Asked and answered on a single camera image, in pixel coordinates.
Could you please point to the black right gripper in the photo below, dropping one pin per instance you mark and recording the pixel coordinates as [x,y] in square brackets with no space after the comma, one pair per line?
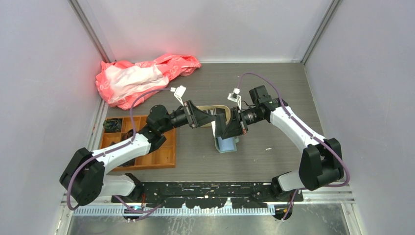
[234,128]

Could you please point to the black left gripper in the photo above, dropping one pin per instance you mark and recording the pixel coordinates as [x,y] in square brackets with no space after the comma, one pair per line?
[195,117]

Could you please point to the beige oval card tray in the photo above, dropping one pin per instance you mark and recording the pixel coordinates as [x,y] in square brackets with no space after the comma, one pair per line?
[215,110]

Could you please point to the green leather card holder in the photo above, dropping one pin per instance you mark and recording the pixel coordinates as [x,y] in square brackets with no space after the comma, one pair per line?
[226,145]

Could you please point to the orange compartment organizer box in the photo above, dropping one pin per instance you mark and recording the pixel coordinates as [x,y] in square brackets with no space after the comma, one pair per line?
[164,157]

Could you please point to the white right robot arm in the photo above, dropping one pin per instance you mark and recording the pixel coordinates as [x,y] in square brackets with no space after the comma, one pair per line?
[321,162]

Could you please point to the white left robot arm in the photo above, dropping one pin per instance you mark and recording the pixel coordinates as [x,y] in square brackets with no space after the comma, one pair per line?
[84,176]

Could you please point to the black roll in organizer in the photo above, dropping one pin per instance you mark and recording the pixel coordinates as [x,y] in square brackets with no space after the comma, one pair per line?
[129,134]

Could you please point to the dark bundle in organizer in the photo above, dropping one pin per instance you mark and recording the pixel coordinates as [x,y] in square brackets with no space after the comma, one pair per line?
[112,125]

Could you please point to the pink and white plastic bag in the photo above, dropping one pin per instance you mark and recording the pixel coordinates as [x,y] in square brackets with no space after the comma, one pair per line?
[119,83]

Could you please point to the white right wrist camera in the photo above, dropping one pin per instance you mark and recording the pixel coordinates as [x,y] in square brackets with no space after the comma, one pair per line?
[234,96]

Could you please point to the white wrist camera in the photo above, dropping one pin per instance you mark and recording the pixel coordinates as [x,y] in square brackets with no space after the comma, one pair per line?
[234,96]
[178,93]

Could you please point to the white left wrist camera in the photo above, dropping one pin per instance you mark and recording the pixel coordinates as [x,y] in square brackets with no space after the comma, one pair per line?
[178,93]

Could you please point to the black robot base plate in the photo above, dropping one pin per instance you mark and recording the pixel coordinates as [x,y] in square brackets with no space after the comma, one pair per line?
[207,195]

